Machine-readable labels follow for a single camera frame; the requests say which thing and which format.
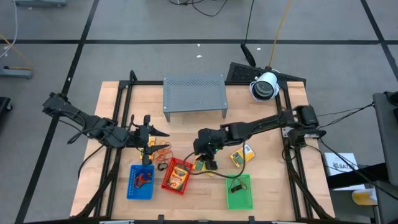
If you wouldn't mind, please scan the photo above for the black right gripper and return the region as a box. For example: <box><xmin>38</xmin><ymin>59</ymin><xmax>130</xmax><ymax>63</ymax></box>
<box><xmin>198</xmin><ymin>127</ymin><xmax>225</xmax><ymax>171</ymax></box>

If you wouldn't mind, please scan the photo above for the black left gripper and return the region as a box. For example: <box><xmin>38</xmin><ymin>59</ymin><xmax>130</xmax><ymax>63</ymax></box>
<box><xmin>129</xmin><ymin>114</ymin><xmax>170</xmax><ymax>166</ymax></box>

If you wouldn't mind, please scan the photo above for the yellow blue crayon box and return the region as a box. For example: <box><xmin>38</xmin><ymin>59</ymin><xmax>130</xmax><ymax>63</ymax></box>
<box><xmin>192</xmin><ymin>155</ymin><xmax>206</xmax><ymax>172</ymax></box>

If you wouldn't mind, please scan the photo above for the orange rubber band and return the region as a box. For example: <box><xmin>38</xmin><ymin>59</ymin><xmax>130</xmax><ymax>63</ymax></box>
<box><xmin>154</xmin><ymin>148</ymin><xmax>173</xmax><ymax>163</ymax></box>

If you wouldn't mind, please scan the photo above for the red plastic basket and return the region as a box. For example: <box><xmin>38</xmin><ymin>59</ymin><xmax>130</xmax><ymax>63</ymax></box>
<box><xmin>160</xmin><ymin>156</ymin><xmax>194</xmax><ymax>196</ymax></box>

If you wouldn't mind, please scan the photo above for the yellow orange crayon box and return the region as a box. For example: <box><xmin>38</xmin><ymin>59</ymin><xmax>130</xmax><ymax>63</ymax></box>
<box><xmin>229</xmin><ymin>143</ymin><xmax>257</xmax><ymax>169</ymax></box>

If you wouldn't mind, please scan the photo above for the green plastic basket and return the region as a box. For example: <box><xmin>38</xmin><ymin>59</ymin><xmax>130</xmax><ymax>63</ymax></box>
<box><xmin>225</xmin><ymin>174</ymin><xmax>254</xmax><ymax>211</ymax></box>

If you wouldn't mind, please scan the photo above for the blue plastic basket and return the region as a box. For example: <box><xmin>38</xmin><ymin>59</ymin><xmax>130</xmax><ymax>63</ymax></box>
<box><xmin>126</xmin><ymin>164</ymin><xmax>155</xmax><ymax>200</ymax></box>

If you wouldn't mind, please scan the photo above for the black desk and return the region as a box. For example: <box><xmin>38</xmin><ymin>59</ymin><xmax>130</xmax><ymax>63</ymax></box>
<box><xmin>326</xmin><ymin>161</ymin><xmax>398</xmax><ymax>224</ymax></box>

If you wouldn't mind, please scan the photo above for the grey perforated metal shelf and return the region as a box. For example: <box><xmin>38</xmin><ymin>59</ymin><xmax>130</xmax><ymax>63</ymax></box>
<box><xmin>162</xmin><ymin>73</ymin><xmax>229</xmax><ymax>123</ymax></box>

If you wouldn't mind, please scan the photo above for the black mesh panel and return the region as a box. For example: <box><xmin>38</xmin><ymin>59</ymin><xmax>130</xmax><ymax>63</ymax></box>
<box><xmin>224</xmin><ymin>62</ymin><xmax>307</xmax><ymax>91</ymax></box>

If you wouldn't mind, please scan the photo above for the white cardboard box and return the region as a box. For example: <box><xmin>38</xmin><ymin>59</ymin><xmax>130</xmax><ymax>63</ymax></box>
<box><xmin>323</xmin><ymin>152</ymin><xmax>361</xmax><ymax>177</ymax></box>

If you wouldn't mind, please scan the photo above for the grey floor base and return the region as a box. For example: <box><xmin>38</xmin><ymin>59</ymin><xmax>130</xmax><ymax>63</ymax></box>
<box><xmin>0</xmin><ymin>66</ymin><xmax>34</xmax><ymax>80</ymax></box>

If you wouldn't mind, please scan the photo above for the black floor object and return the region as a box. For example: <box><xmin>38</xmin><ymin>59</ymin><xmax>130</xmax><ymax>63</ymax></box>
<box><xmin>0</xmin><ymin>96</ymin><xmax>13</xmax><ymax>113</ymax></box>

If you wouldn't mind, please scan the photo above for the yellow container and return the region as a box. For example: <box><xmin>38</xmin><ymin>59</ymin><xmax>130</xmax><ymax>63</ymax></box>
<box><xmin>351</xmin><ymin>189</ymin><xmax>377</xmax><ymax>207</ymax></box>

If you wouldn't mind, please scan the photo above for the grey cabinet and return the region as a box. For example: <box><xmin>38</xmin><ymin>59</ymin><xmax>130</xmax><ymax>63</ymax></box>
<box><xmin>372</xmin><ymin>91</ymin><xmax>398</xmax><ymax>187</ymax></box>

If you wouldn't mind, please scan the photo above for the grey floor object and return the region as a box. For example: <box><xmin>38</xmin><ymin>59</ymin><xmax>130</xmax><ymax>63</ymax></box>
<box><xmin>14</xmin><ymin>0</ymin><xmax>68</xmax><ymax>8</ymax></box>

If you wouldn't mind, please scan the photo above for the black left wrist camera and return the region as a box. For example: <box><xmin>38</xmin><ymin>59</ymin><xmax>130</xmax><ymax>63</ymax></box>
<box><xmin>135</xmin><ymin>124</ymin><xmax>150</xmax><ymax>139</ymax></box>

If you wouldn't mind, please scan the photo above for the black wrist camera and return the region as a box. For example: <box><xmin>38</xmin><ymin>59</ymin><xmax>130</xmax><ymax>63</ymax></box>
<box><xmin>135</xmin><ymin>124</ymin><xmax>150</xmax><ymax>139</ymax></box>
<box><xmin>192</xmin><ymin>139</ymin><xmax>206</xmax><ymax>156</ymax></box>

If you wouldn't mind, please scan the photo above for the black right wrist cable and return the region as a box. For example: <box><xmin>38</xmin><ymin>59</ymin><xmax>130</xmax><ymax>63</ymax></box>
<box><xmin>183</xmin><ymin>139</ymin><xmax>249</xmax><ymax>180</ymax></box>

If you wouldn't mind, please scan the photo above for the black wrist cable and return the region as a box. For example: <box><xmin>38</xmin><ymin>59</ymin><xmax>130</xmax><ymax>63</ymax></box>
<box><xmin>183</xmin><ymin>139</ymin><xmax>249</xmax><ymax>180</ymax></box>
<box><xmin>67</xmin><ymin>118</ymin><xmax>108</xmax><ymax>180</ymax></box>

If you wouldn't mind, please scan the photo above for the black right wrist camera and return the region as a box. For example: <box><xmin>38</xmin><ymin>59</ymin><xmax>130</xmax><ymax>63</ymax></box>
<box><xmin>192</xmin><ymin>139</ymin><xmax>206</xmax><ymax>156</ymax></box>

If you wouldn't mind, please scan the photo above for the black table frame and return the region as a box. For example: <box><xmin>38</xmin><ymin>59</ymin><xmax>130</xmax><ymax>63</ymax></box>
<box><xmin>74</xmin><ymin>70</ymin><xmax>336</xmax><ymax>220</ymax></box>

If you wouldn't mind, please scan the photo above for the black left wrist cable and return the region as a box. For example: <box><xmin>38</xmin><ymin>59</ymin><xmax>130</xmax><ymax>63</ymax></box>
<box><xmin>67</xmin><ymin>118</ymin><xmax>108</xmax><ymax>180</ymax></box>

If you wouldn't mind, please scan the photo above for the black hanging cable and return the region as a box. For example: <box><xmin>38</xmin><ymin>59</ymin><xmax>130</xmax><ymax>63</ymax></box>
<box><xmin>240</xmin><ymin>0</ymin><xmax>257</xmax><ymax>68</ymax></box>

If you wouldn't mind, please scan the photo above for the yellow hanging cable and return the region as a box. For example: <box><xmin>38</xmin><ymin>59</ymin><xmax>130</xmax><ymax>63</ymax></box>
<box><xmin>268</xmin><ymin>0</ymin><xmax>292</xmax><ymax>68</ymax></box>

